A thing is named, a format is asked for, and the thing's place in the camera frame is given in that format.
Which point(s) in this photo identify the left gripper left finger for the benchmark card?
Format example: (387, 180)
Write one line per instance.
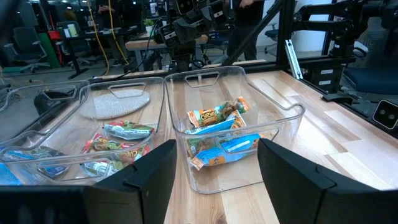
(140, 199)

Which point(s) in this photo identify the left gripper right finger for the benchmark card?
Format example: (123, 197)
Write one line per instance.
(311, 202)

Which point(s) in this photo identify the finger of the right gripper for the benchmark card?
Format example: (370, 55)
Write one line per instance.
(164, 32)
(214, 15)

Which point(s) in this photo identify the orange blue chewy granola bar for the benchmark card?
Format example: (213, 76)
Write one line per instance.
(217, 113)
(202, 145)
(211, 128)
(227, 152)

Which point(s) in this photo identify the black neighbouring robot arm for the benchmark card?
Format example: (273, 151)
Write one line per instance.
(343, 43)

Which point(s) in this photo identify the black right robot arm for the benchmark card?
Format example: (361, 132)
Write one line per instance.
(185, 59)

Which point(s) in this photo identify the small plant white pot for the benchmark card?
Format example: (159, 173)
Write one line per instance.
(148, 25)

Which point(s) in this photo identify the person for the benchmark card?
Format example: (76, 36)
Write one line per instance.
(245, 28)
(107, 18)

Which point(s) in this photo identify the clear plastic storage bin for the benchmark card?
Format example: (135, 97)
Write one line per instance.
(62, 133)
(202, 183)
(18, 99)

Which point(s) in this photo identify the blue office chair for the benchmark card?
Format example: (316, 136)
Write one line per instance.
(370, 79)

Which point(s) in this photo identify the grey office chair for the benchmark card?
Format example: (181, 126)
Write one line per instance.
(25, 46)

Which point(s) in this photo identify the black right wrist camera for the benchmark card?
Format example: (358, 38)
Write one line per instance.
(183, 6)

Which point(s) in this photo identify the silver metal bracket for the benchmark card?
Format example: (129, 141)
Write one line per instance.
(293, 59)

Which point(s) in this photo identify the black table-level camera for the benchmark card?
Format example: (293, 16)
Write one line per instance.
(385, 114)

